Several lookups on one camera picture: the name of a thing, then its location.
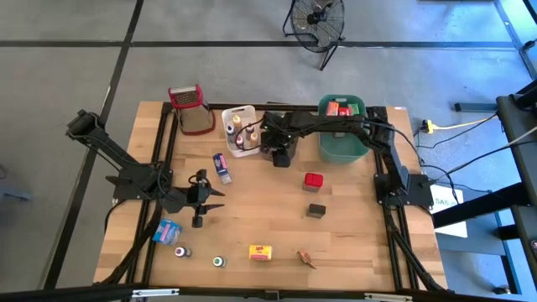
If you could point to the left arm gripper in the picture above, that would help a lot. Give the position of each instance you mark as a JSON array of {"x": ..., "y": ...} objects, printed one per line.
[{"x": 197, "y": 195}]

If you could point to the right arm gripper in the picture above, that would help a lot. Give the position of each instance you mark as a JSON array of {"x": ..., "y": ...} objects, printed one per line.
[{"x": 279, "y": 138}]

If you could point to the orange food colouring bottle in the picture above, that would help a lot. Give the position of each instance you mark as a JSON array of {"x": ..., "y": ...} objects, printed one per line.
[{"x": 253, "y": 138}]

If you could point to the red food colouring bottle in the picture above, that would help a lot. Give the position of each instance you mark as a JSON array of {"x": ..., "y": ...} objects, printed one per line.
[{"x": 250, "y": 128}]

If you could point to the blue Frosted Flakes cereal box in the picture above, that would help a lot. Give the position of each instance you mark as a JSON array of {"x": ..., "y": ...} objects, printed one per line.
[{"x": 222, "y": 168}]

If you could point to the yellow food colouring bottle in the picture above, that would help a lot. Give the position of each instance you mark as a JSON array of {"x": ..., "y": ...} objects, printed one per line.
[{"x": 237, "y": 121}]

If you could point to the blue food colouring bottle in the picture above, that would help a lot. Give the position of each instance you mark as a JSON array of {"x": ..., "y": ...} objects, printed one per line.
[{"x": 230, "y": 128}]

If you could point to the red smoked paprika tin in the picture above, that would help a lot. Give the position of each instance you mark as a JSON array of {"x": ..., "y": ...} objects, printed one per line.
[{"x": 313, "y": 180}]

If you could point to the green food colouring bottle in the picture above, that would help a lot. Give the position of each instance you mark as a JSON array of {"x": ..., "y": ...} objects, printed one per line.
[{"x": 218, "y": 261}]

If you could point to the yellow Corn Pops cereal box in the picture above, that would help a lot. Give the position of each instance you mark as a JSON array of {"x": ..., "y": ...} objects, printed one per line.
[{"x": 260, "y": 253}]

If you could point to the red Froot Loops cereal box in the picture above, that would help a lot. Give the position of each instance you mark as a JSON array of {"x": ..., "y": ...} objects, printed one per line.
[{"x": 344, "y": 111}]

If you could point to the dark green black pepper tin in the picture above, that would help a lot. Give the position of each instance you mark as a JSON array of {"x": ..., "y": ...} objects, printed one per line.
[{"x": 316, "y": 210}]

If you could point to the brown spice packet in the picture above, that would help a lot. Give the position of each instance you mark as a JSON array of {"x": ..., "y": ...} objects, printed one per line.
[{"x": 305, "y": 257}]

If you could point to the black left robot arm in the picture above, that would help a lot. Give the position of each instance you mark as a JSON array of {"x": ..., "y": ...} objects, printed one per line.
[{"x": 134, "y": 176}]

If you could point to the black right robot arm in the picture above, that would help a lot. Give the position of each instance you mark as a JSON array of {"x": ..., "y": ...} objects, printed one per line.
[{"x": 335, "y": 121}]

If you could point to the grey-brown plastic bin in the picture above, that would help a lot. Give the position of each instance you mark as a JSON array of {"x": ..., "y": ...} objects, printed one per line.
[{"x": 294, "y": 144}]

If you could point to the white plastic bin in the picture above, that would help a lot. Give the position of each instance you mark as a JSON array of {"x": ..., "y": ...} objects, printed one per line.
[{"x": 247, "y": 152}]

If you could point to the blue and pink cereal box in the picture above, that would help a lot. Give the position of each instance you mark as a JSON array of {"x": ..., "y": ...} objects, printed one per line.
[{"x": 166, "y": 231}]

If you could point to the purple food colouring bottle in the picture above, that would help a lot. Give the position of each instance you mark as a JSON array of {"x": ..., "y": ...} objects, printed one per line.
[{"x": 180, "y": 251}]

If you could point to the green plastic bin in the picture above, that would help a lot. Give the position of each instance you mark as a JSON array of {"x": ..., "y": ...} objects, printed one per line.
[{"x": 344, "y": 151}]

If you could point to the black floor fan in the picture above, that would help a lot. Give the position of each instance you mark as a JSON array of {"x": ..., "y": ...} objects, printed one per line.
[{"x": 314, "y": 17}]

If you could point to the blue metal bar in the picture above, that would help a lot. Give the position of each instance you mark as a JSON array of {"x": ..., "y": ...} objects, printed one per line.
[{"x": 474, "y": 107}]

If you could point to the white paper sheet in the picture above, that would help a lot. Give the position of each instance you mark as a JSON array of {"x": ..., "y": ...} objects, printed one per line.
[{"x": 457, "y": 228}]

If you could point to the black metal workbench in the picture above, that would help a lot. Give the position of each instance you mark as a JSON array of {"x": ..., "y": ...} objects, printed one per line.
[{"x": 514, "y": 126}]

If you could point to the black aluminium rig frame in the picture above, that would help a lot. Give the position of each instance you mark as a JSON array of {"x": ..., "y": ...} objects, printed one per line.
[{"x": 168, "y": 138}]

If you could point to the silver metal bracket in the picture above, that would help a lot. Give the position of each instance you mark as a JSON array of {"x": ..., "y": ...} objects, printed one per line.
[
  {"x": 155, "y": 293},
  {"x": 388, "y": 297}
]

